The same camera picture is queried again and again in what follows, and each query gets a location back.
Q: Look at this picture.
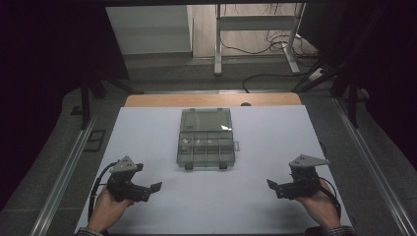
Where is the tangle of thin floor cables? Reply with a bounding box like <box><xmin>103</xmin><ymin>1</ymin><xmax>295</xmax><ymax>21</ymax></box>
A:
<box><xmin>219</xmin><ymin>30</ymin><xmax>321</xmax><ymax>61</ymax></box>

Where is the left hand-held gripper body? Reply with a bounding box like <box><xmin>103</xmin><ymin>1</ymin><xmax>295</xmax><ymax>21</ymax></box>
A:
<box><xmin>105</xmin><ymin>155</ymin><xmax>152</xmax><ymax>204</ymax></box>

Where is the thick black floor cable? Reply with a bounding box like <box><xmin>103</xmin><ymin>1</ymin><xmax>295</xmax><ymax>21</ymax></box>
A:
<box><xmin>241</xmin><ymin>67</ymin><xmax>324</xmax><ymax>94</ymax></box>

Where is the person's left hand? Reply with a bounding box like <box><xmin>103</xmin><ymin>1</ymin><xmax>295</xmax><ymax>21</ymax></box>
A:
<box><xmin>87</xmin><ymin>186</ymin><xmax>136</xmax><ymax>234</ymax></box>

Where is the white cabinet panel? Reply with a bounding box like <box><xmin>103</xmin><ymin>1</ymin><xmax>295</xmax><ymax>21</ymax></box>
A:
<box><xmin>105</xmin><ymin>4</ymin><xmax>195</xmax><ymax>56</ymax></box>

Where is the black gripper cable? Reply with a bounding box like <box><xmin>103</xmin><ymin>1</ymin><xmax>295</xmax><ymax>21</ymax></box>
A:
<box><xmin>308</xmin><ymin>176</ymin><xmax>342</xmax><ymax>219</ymax></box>
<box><xmin>88</xmin><ymin>160</ymin><xmax>119</xmax><ymax>222</ymax></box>

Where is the clear plastic compartment storage box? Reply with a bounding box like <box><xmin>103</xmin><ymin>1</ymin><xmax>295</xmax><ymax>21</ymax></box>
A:
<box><xmin>176</xmin><ymin>107</ymin><xmax>241</xmax><ymax>171</ymax></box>

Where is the black floor plate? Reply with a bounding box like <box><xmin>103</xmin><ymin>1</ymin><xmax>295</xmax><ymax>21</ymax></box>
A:
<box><xmin>83</xmin><ymin>129</ymin><xmax>107</xmax><ymax>152</ymax></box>

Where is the white metal desk frame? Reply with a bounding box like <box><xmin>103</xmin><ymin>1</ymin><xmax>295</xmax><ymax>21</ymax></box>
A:
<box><xmin>213</xmin><ymin>3</ymin><xmax>306</xmax><ymax>77</ymax></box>

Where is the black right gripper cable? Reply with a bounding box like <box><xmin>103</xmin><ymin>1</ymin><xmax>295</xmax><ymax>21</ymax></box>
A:
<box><xmin>308</xmin><ymin>176</ymin><xmax>342</xmax><ymax>219</ymax></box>

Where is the aluminium floor rail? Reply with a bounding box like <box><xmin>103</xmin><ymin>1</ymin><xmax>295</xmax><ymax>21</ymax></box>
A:
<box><xmin>29</xmin><ymin>117</ymin><xmax>97</xmax><ymax>236</ymax></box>
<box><xmin>332</xmin><ymin>97</ymin><xmax>417</xmax><ymax>236</ymax></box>

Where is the person's right hand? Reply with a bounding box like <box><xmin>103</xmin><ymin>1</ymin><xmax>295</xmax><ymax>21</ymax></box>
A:
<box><xmin>294</xmin><ymin>180</ymin><xmax>342</xmax><ymax>230</ymax></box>

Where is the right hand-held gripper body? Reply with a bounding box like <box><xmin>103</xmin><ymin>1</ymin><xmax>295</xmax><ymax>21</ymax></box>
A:
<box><xmin>274</xmin><ymin>153</ymin><xmax>331</xmax><ymax>201</ymax></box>

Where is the dark curtain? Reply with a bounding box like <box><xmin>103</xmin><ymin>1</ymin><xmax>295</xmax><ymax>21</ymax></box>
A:
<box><xmin>0</xmin><ymin>0</ymin><xmax>130</xmax><ymax>210</ymax></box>
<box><xmin>299</xmin><ymin>0</ymin><xmax>417</xmax><ymax>171</ymax></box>

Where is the white power strip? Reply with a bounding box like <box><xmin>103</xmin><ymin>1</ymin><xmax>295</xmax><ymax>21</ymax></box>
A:
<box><xmin>308</xmin><ymin>67</ymin><xmax>326</xmax><ymax>83</ymax></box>

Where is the black metal stand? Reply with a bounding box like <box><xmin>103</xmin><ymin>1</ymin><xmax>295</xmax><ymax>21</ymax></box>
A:
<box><xmin>291</xmin><ymin>6</ymin><xmax>385</xmax><ymax>129</ymax></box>
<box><xmin>80</xmin><ymin>70</ymin><xmax>146</xmax><ymax>131</ymax></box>

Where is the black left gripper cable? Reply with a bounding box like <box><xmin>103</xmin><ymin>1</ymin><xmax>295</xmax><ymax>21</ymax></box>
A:
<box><xmin>88</xmin><ymin>160</ymin><xmax>119</xmax><ymax>222</ymax></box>

